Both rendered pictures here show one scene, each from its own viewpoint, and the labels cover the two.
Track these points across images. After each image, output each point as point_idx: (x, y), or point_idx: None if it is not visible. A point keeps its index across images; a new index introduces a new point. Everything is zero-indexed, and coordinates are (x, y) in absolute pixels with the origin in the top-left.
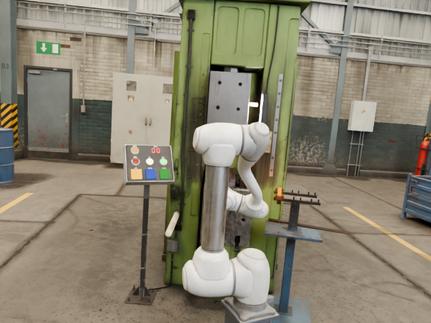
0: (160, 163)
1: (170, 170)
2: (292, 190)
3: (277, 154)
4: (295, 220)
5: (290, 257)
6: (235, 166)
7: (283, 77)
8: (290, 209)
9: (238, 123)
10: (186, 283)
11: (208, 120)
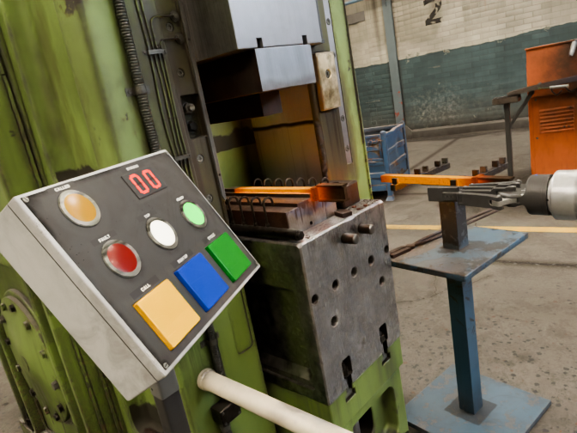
0: (193, 225)
1: (228, 234)
2: (416, 168)
3: (345, 106)
4: (464, 222)
5: (470, 301)
6: (224, 183)
7: None
8: (455, 205)
9: (305, 28)
10: None
11: (237, 28)
